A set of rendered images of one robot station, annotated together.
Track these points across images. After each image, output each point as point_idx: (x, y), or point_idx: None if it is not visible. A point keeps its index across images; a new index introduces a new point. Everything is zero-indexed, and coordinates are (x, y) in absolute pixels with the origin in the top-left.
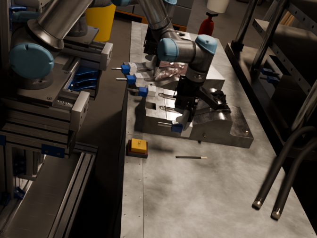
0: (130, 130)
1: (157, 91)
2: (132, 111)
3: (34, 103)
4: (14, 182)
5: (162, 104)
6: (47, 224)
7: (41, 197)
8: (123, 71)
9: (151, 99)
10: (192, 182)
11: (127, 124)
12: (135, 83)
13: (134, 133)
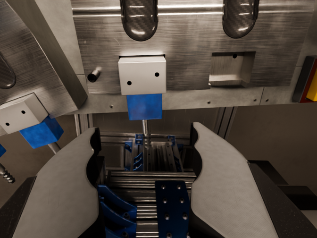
0: (247, 96)
1: (120, 44)
2: (169, 97)
3: None
4: (174, 153)
5: (212, 20)
6: (197, 108)
7: (166, 121)
8: (1, 152)
9: (187, 70)
10: None
11: (226, 104)
12: (61, 115)
13: (258, 87)
